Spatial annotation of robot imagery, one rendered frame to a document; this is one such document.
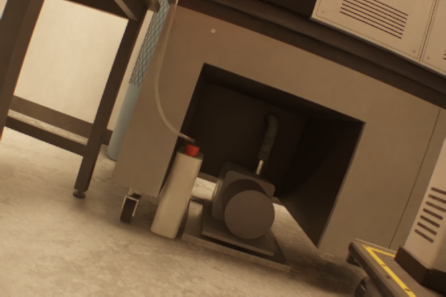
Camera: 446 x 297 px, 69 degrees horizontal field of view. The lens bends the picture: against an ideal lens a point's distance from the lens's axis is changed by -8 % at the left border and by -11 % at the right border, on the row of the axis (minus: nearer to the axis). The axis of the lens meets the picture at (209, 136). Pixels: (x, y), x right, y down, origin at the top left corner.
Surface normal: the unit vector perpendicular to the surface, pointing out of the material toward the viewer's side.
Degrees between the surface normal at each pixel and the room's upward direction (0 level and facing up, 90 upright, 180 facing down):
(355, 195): 90
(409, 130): 90
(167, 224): 90
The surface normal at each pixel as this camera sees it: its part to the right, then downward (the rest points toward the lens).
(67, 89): 0.00, 0.07
